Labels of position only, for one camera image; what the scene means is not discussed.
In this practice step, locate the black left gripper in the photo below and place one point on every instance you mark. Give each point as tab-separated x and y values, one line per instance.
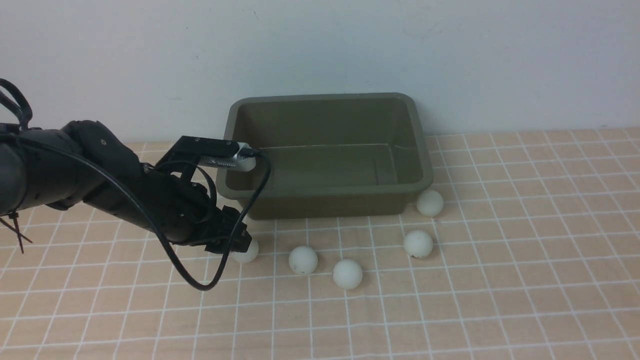
186	211

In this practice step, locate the white ball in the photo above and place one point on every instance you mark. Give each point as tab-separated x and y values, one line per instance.
247	256
418	244
303	260
430	203
347	274

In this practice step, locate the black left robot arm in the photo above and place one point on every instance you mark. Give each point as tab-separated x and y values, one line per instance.
48	167

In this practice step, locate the olive plastic bin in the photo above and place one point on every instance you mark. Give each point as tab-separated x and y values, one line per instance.
340	155

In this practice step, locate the black zip tie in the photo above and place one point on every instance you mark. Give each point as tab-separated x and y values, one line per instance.
11	222

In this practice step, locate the checkered orange tablecloth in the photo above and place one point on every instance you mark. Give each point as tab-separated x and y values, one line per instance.
536	257

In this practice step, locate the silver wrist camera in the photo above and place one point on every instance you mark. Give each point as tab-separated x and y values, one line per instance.
190	152

